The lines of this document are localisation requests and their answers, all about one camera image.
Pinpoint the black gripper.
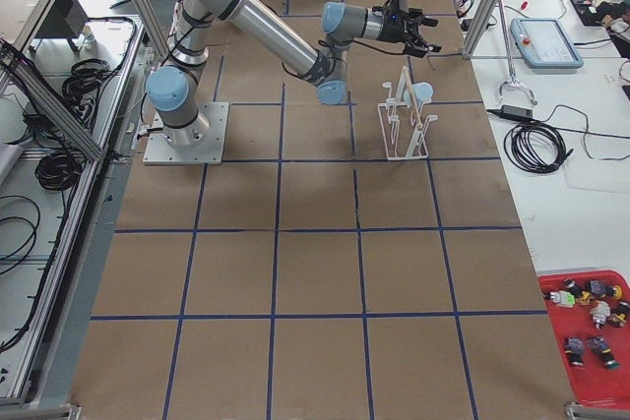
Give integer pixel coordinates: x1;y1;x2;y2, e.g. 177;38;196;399
376;0;442;57

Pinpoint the light blue plastic cup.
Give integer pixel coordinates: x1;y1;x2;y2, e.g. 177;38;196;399
405;82;434;105

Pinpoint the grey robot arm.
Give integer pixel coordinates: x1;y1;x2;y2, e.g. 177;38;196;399
198;0;441;105

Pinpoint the teach pendant tablet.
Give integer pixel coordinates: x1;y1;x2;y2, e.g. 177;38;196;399
510;19;584;70

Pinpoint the black power adapter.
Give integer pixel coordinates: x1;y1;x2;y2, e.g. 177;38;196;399
487;104;534;123

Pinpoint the red bin with parts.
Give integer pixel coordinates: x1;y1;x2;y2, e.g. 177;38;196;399
546;301;629;410

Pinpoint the white wire cup rack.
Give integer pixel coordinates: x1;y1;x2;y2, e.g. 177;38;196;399
377;66;438;161

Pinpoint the coiled black cable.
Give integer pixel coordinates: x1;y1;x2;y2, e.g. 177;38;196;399
510;122;575;175

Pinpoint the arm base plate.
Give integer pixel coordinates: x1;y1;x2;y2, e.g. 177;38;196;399
144;102;229;165

